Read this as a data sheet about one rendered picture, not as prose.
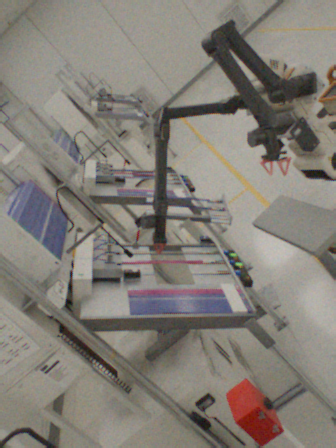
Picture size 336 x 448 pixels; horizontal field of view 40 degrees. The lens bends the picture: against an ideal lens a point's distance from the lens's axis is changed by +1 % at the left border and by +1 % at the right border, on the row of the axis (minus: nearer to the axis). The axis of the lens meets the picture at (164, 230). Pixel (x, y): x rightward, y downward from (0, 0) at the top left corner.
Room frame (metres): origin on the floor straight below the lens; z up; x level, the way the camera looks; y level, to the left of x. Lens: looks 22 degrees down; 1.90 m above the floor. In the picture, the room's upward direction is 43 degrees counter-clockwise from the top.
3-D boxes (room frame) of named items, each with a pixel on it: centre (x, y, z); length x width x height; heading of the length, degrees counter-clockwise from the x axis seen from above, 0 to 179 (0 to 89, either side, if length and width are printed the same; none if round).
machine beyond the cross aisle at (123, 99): (8.32, -0.63, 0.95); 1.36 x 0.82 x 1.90; 80
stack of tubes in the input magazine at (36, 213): (2.01, 0.40, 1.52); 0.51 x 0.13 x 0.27; 170
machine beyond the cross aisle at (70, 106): (6.90, -0.35, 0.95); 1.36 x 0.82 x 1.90; 80
